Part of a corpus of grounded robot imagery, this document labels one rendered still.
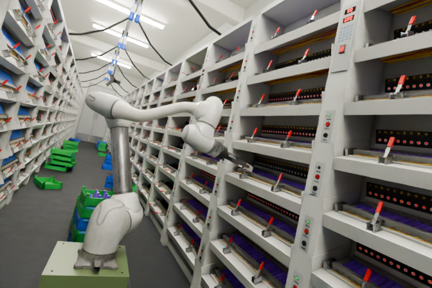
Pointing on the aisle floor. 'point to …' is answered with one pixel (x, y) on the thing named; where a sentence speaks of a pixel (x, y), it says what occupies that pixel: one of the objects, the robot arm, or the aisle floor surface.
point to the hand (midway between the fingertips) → (246, 166)
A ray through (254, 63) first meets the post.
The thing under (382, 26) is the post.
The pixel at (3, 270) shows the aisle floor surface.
